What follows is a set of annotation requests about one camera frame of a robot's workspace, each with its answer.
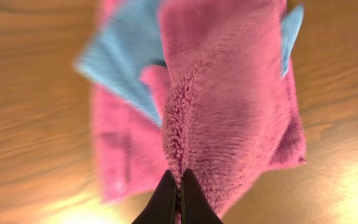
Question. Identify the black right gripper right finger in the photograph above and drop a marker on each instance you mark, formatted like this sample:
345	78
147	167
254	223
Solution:
195	208

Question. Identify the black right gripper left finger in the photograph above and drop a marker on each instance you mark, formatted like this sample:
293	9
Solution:
161	207

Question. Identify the purple microfiber cloth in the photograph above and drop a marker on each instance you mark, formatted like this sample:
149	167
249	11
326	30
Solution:
227	161

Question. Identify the flat purple cloth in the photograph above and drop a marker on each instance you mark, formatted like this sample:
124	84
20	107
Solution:
120	149

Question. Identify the blue microfiber cloth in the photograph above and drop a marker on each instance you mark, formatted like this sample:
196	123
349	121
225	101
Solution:
184	25

